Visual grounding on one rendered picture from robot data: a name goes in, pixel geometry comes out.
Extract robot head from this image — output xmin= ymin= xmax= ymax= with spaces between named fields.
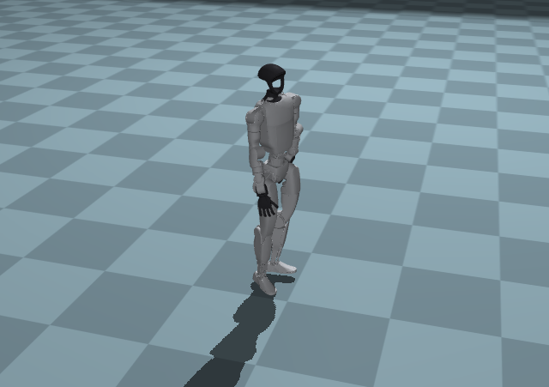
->
xmin=258 ymin=63 xmax=286 ymax=103

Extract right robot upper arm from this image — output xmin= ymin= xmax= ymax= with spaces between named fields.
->
xmin=245 ymin=106 xmax=265 ymax=160

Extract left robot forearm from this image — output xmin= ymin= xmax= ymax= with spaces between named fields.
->
xmin=285 ymin=136 xmax=300 ymax=162

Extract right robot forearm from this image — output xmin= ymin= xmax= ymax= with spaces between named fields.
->
xmin=249 ymin=148 xmax=266 ymax=194

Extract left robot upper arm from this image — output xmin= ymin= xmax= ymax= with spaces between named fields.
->
xmin=286 ymin=93 xmax=303 ymax=137

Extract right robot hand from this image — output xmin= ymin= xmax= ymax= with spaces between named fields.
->
xmin=256 ymin=184 xmax=279 ymax=217

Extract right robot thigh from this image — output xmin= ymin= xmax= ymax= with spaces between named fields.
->
xmin=253 ymin=172 xmax=278 ymax=241

